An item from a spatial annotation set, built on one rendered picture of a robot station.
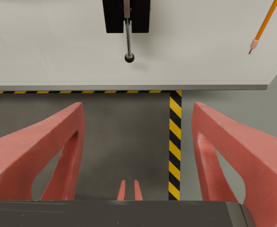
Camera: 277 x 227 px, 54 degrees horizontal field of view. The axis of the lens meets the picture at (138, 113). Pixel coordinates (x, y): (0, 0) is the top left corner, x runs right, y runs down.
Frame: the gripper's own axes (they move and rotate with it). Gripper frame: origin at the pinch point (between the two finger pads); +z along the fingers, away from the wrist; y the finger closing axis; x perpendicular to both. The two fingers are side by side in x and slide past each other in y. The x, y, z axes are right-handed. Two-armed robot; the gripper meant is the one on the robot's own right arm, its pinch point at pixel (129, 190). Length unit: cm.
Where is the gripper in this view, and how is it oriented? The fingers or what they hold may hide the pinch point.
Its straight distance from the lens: 29.0
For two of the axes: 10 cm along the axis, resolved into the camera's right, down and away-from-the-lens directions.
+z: -0.1, -7.9, 6.2
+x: -0.2, 6.2, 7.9
